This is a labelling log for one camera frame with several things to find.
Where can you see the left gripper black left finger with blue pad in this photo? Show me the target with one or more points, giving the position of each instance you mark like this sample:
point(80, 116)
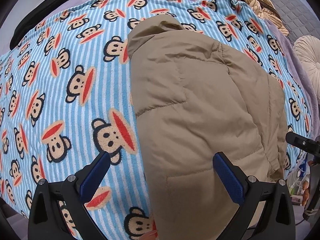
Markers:
point(46, 220)

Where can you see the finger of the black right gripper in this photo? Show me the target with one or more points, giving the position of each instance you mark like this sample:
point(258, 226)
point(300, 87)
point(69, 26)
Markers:
point(303, 143)

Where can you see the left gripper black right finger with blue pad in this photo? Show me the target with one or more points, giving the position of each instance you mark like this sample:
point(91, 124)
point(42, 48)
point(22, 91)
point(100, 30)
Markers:
point(277, 220)

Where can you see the tan puffer jacket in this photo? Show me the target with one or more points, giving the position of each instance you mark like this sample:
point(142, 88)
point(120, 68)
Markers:
point(193, 97)

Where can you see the person's right hand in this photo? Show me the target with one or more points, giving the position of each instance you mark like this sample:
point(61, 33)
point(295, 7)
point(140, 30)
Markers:
point(306, 188)

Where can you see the round beige pleated cushion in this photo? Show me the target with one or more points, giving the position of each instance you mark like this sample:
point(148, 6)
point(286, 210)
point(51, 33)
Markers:
point(307, 50)

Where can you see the grey quilted headboard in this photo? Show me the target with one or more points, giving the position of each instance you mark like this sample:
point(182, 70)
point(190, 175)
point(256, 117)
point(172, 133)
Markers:
point(297, 18)

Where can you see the blue monkey print blanket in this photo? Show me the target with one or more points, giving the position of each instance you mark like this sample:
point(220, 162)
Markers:
point(159, 86)

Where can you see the black folded garment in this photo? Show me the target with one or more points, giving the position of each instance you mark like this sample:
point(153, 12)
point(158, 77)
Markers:
point(33, 18)

